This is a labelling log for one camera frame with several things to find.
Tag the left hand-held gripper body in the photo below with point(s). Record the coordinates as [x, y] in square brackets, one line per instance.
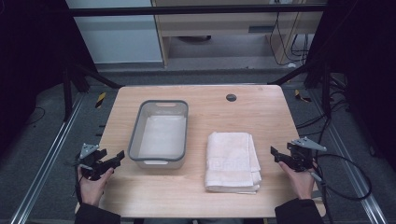
[90, 161]

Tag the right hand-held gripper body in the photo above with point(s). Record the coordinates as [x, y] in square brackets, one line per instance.
[301, 157]

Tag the person's right hand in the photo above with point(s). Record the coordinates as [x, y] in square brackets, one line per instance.
[299, 182]

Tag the person's left hand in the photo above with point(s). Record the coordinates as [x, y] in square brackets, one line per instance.
[92, 186]

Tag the folded white towel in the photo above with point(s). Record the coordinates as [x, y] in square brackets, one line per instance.
[232, 162]

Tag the yellow black hazard tape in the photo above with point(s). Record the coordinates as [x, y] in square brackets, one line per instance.
[100, 100]
[301, 96]

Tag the white basin with grey rim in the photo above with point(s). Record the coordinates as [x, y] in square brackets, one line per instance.
[160, 134]

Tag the black metal stand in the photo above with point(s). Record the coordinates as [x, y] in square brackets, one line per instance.
[67, 93]
[325, 90]

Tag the white cabinet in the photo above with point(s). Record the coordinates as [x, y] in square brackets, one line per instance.
[115, 37]

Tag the aluminium floor rail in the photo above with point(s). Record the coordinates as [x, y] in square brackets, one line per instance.
[46, 158]
[351, 168]

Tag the black horizontal frame bar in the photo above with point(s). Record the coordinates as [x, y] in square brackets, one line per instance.
[193, 10]

